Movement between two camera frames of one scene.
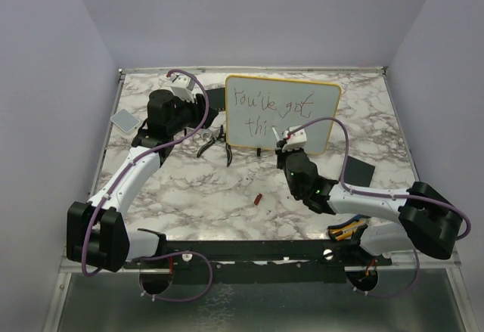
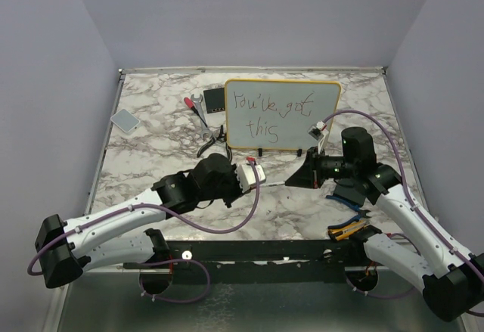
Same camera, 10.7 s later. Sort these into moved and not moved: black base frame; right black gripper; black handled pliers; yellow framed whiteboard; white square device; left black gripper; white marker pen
Moved: right black gripper; left black gripper; white marker pen
Not moved: white square device; black handled pliers; yellow framed whiteboard; black base frame
